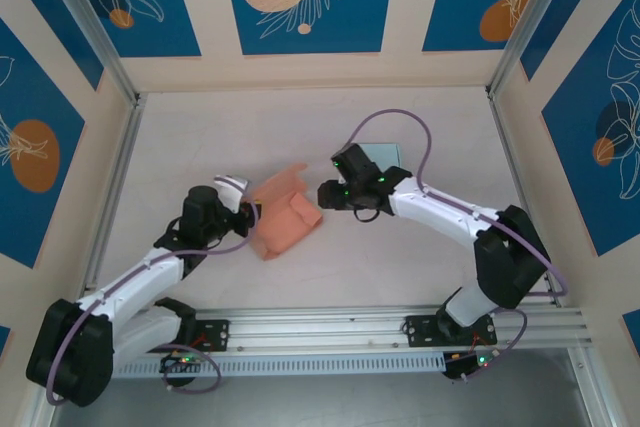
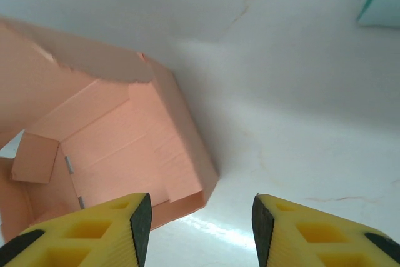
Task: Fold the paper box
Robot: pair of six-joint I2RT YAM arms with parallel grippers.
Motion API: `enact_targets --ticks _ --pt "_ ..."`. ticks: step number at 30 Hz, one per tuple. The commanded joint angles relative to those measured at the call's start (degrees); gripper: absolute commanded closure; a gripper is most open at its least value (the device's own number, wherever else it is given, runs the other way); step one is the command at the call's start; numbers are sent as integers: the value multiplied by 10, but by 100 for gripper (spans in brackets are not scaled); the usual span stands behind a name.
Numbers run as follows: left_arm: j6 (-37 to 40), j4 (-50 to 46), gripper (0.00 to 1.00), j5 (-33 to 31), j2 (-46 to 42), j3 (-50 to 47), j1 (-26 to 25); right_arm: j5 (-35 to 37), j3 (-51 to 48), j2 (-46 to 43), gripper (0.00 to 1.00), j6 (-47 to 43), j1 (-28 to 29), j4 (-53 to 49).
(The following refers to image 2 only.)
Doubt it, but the orange paper box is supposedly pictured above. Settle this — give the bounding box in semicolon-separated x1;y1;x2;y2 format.
0;0;219;244

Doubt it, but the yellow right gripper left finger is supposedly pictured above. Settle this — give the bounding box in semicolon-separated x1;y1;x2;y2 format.
0;192;153;267

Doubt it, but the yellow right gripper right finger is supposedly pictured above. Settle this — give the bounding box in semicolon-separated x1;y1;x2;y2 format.
251;194;400;267

